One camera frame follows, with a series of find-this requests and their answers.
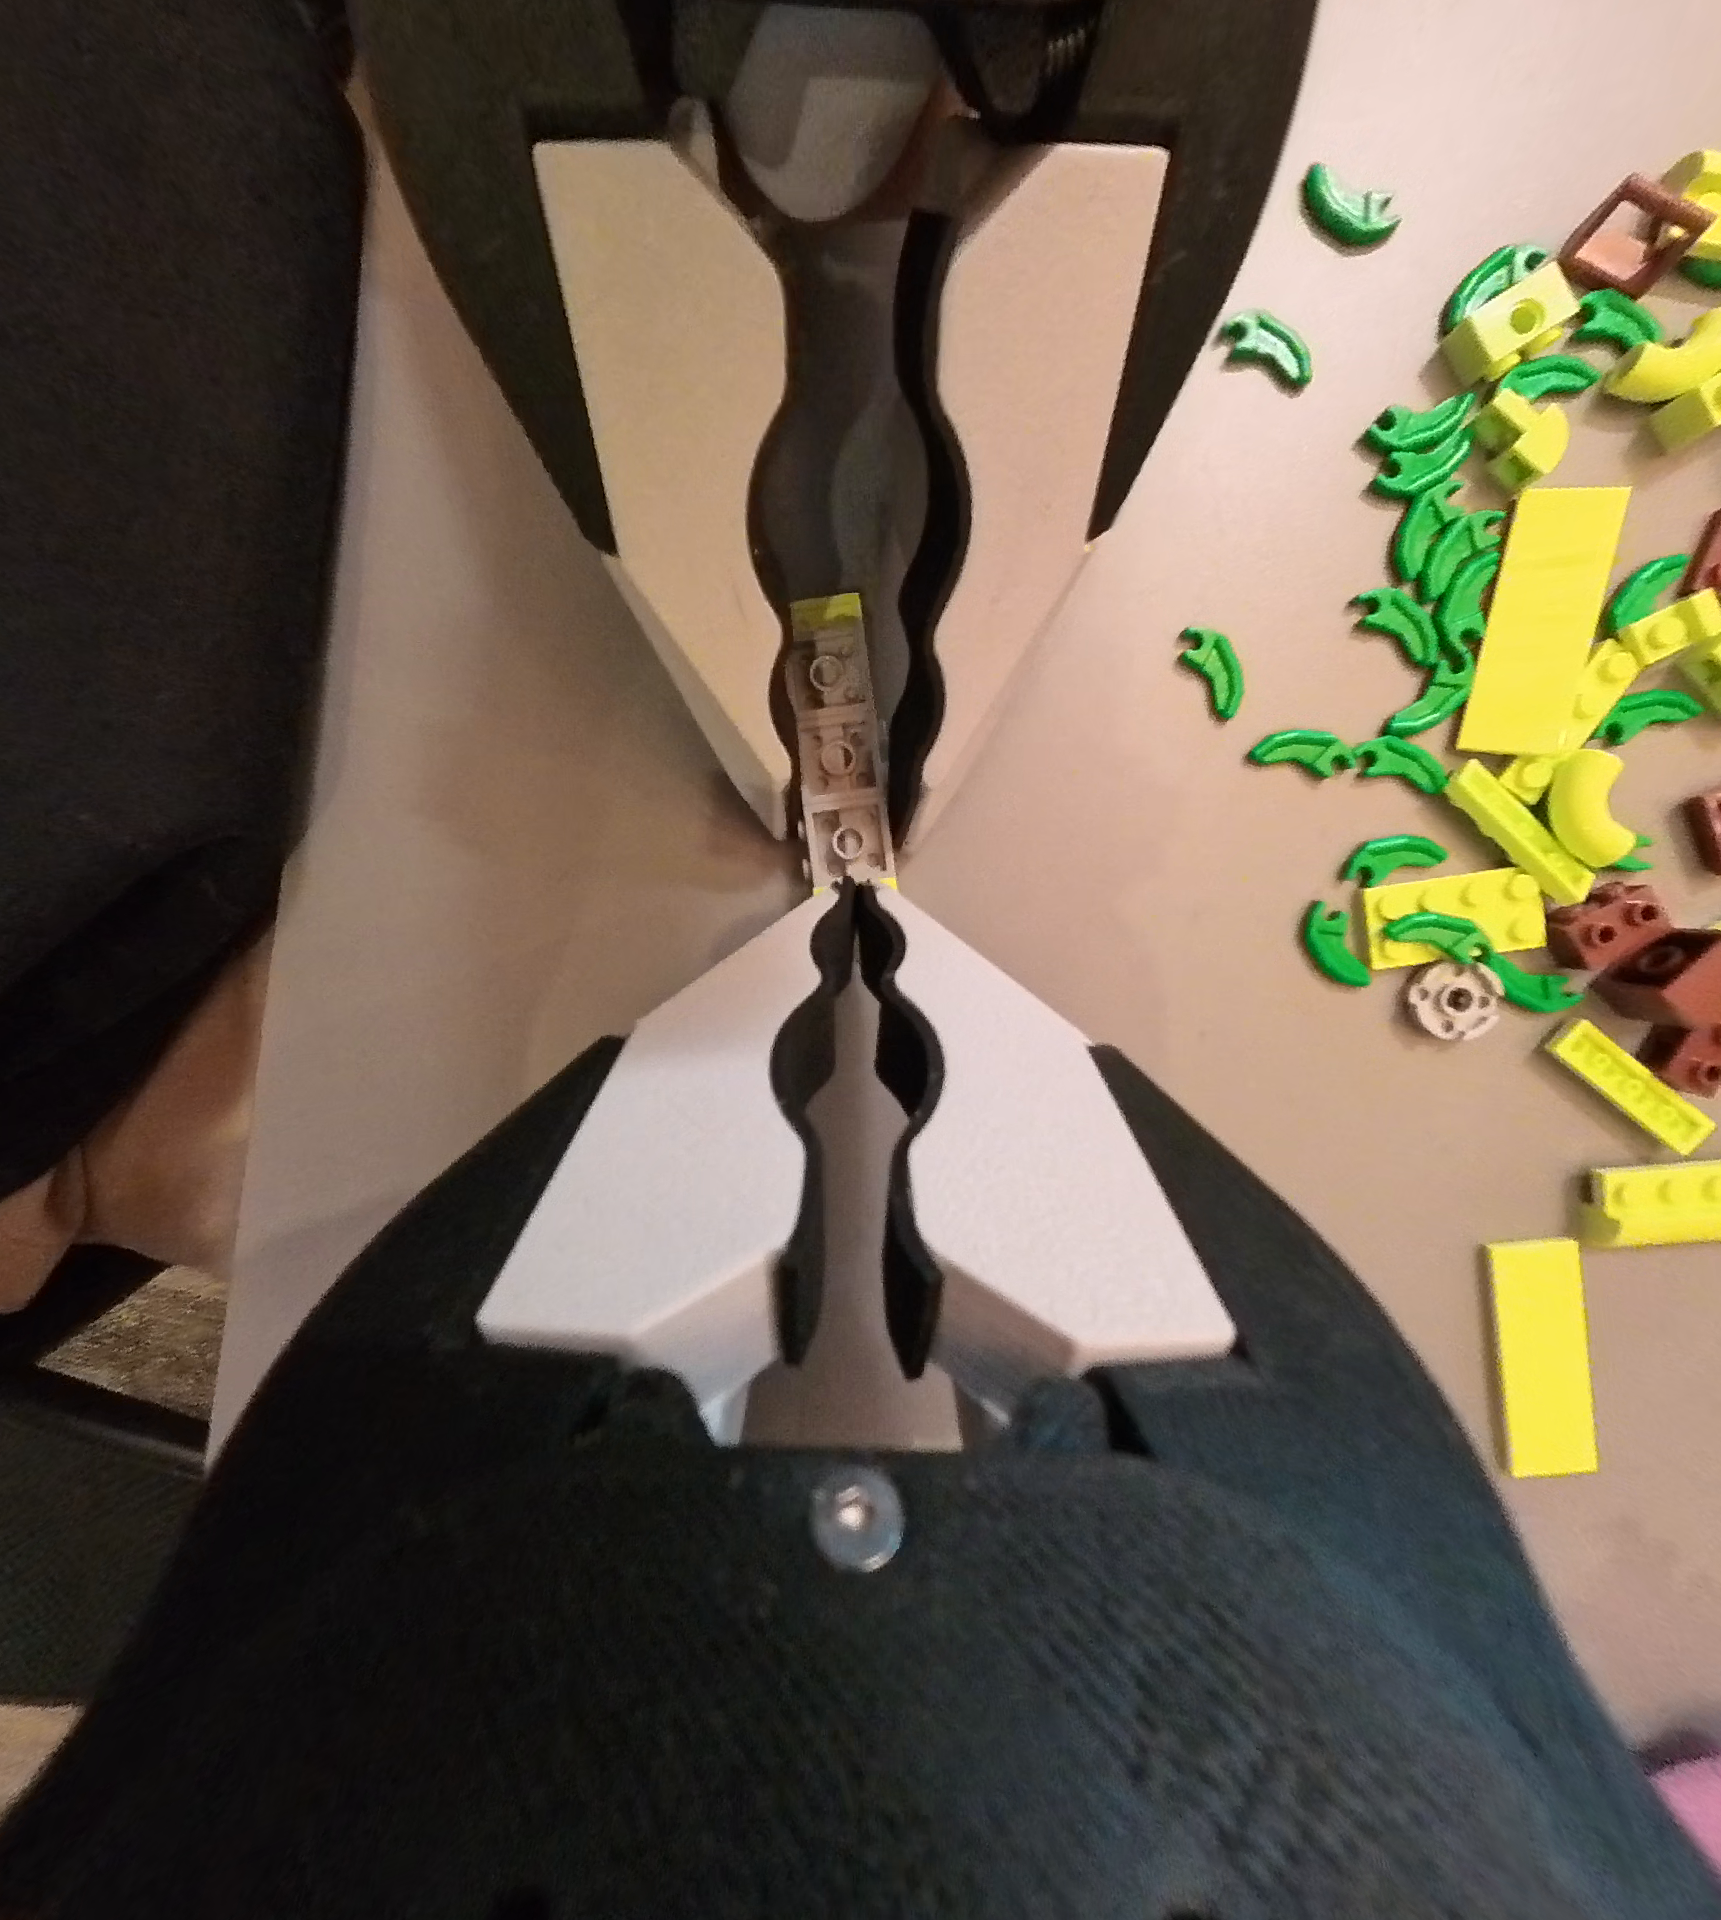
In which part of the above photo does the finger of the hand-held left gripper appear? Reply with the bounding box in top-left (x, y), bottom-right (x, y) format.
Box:
top-left (896, 143), bottom-right (1173, 842)
top-left (529, 134), bottom-right (808, 842)

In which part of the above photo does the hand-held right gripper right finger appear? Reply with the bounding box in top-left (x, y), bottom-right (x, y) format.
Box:
top-left (856, 884), bottom-right (1241, 1451)

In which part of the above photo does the lime smooth tile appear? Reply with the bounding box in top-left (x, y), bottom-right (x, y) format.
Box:
top-left (1486, 1236), bottom-right (1600, 1481)

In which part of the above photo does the lime long studded plate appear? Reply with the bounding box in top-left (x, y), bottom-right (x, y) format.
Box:
top-left (785, 592), bottom-right (905, 902)

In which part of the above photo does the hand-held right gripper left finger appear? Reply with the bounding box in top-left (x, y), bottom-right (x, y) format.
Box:
top-left (473, 884), bottom-right (863, 1442)

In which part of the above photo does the pile of mixed toy bricks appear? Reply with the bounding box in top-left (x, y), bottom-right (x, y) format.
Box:
top-left (1250, 143), bottom-right (1721, 1254)

